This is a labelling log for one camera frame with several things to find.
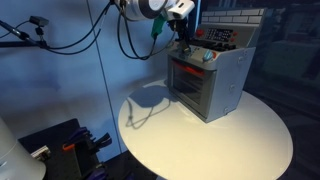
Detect red round timer knob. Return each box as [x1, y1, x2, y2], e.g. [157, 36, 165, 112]
[195, 29, 204, 37]

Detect orange handled tool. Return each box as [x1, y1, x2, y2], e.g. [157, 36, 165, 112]
[62, 144, 75, 151]

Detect far right blue knob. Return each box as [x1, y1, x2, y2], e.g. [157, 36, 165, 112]
[202, 50, 213, 62]

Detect white round table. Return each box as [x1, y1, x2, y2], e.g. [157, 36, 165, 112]
[118, 80, 293, 180]

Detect red oven door handle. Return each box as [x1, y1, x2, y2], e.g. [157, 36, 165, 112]
[173, 61, 204, 76]

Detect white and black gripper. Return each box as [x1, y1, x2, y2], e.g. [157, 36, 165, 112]
[165, 0, 195, 53]

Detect blue handled pliers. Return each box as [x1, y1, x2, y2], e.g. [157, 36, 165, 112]
[64, 127, 112, 151]

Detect green wrist camera connector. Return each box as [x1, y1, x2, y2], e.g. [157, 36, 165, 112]
[151, 15, 166, 39]

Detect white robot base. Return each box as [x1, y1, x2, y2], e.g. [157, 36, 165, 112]
[0, 118, 46, 180]

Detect small black camera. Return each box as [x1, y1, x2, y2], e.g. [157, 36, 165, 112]
[29, 16, 49, 27]

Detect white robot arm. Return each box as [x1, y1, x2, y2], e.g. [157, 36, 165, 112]
[124, 0, 195, 51]

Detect grey toy oven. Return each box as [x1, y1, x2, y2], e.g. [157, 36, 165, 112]
[167, 8, 266, 123]

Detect black cable loop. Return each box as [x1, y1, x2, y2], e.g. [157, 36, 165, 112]
[116, 3, 178, 61]

